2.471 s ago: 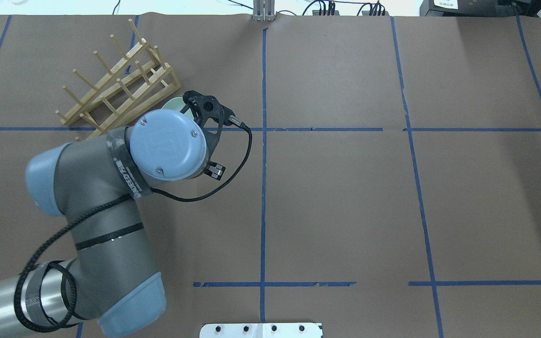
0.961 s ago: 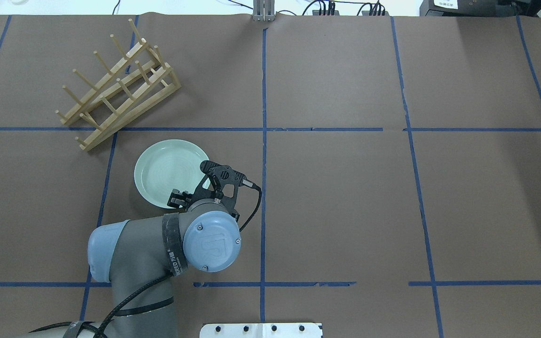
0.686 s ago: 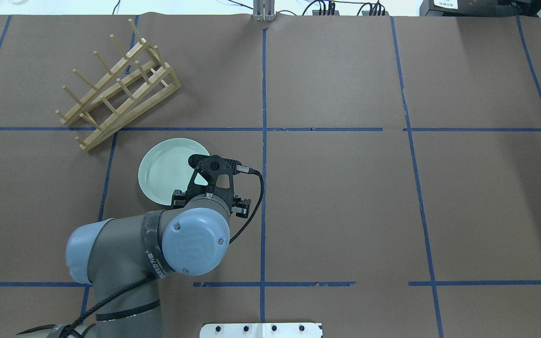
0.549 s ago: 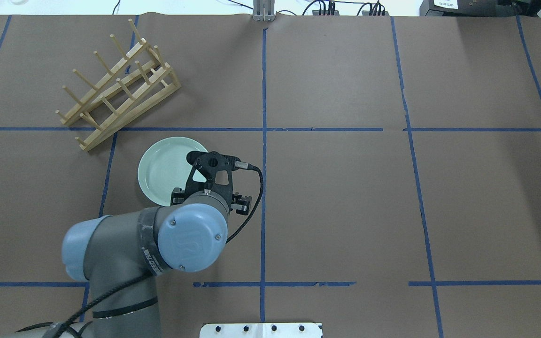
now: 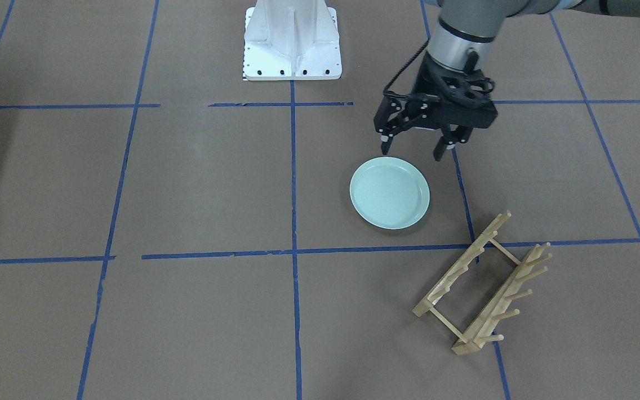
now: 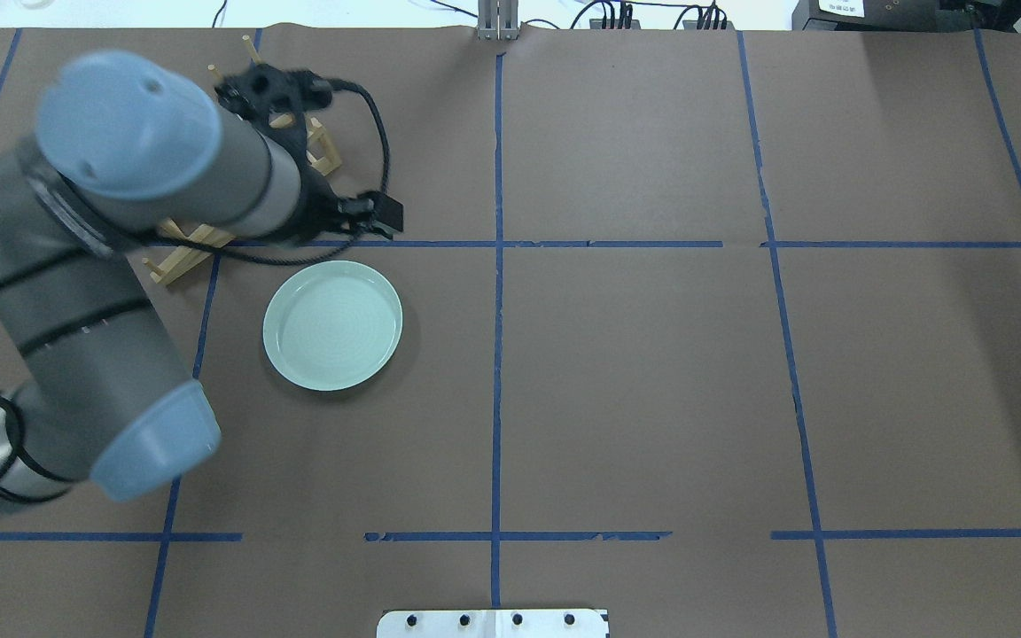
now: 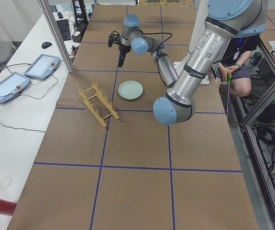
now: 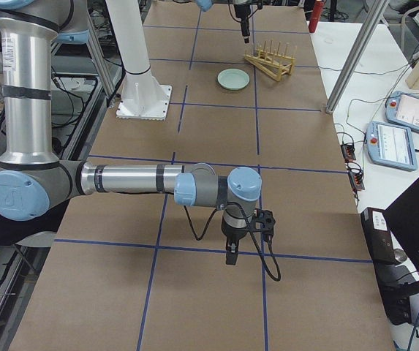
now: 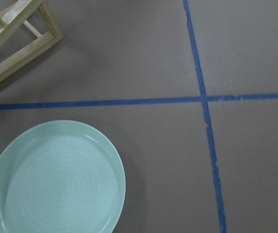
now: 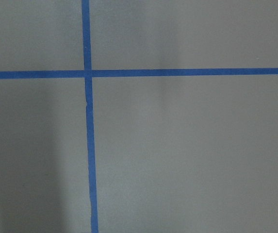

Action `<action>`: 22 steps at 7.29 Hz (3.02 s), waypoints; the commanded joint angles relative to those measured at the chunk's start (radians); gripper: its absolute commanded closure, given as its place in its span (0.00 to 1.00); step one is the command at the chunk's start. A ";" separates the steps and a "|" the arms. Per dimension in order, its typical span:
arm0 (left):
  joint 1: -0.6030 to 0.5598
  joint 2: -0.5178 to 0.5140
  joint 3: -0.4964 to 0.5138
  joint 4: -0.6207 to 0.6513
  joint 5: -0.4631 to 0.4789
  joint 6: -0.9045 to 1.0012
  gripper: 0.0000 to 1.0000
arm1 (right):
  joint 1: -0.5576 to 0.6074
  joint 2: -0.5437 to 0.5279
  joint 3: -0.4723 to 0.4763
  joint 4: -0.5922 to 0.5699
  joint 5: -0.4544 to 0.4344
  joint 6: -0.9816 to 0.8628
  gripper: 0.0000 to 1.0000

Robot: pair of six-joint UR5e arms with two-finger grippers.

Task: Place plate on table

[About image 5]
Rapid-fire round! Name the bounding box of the wooden dish rack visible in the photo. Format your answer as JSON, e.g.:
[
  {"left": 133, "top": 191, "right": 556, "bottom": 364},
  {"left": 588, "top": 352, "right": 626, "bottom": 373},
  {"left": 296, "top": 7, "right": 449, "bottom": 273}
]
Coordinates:
[{"left": 412, "top": 212, "right": 552, "bottom": 356}]

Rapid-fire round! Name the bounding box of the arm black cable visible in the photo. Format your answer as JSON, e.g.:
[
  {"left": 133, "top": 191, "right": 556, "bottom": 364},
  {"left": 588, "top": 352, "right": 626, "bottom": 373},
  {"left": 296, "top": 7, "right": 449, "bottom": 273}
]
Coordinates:
[{"left": 382, "top": 39, "right": 431, "bottom": 101}]

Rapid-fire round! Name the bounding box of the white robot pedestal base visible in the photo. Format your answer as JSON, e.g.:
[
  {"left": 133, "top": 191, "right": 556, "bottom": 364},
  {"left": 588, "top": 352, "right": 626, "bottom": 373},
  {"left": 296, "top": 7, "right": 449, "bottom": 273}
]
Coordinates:
[{"left": 242, "top": 1, "right": 342, "bottom": 81}]

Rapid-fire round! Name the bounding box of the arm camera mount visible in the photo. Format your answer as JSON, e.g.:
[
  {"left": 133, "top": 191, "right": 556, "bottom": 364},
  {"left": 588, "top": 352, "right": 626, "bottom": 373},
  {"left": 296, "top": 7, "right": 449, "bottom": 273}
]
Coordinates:
[{"left": 425, "top": 47, "right": 498, "bottom": 129}]

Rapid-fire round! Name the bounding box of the light green plate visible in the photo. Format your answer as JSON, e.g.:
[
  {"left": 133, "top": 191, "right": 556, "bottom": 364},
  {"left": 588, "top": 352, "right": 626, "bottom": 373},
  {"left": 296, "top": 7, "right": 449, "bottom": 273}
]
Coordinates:
[{"left": 349, "top": 157, "right": 430, "bottom": 230}]

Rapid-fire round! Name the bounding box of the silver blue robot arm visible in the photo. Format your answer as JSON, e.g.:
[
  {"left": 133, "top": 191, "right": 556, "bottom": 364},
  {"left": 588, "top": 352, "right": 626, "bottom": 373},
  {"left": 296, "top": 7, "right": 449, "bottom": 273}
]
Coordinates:
[{"left": 373, "top": 1, "right": 640, "bottom": 161}]

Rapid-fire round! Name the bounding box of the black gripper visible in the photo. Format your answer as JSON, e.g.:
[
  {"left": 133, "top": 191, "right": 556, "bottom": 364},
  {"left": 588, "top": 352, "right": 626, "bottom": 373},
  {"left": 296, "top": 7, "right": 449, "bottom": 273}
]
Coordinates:
[{"left": 374, "top": 54, "right": 472, "bottom": 162}]

